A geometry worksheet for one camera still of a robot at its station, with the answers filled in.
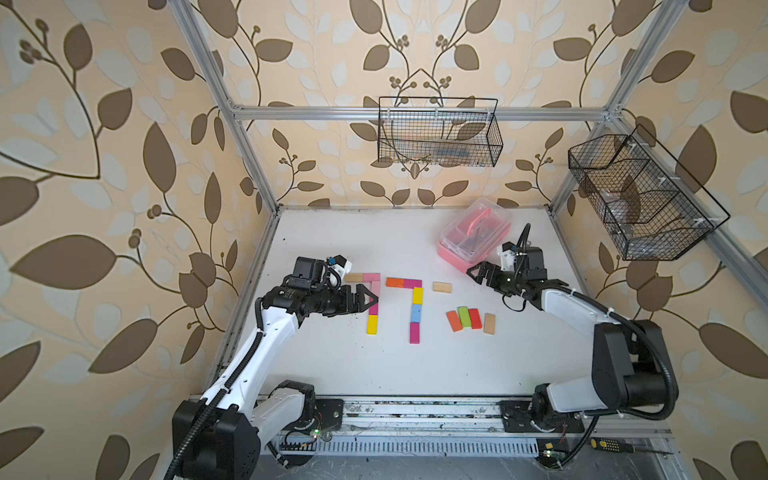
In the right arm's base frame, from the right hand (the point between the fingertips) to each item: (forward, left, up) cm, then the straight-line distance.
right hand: (478, 276), depth 92 cm
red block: (-10, +2, -8) cm, 13 cm away
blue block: (-8, +20, -7) cm, 23 cm away
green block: (-9, +5, -7) cm, 13 cm away
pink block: (+5, +35, -7) cm, 36 cm away
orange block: (+3, +26, -8) cm, 27 cm away
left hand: (-11, +35, +9) cm, 38 cm away
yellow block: (-2, +19, -8) cm, 20 cm away
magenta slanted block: (-15, +21, -7) cm, 26 cm away
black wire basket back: (+40, +8, +26) cm, 48 cm away
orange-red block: (-11, +8, -8) cm, 16 cm away
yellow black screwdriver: (-44, -25, -6) cm, 51 cm away
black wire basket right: (+2, -38, +26) cm, 46 cm away
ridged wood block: (+2, +10, -9) cm, 13 cm away
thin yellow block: (-11, +33, -8) cm, 36 cm away
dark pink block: (-7, +33, -7) cm, 35 cm away
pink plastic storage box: (+18, -3, -2) cm, 19 cm away
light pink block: (+2, +32, -8) cm, 33 cm away
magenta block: (+3, +20, -8) cm, 22 cm away
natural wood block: (+6, +40, -8) cm, 41 cm away
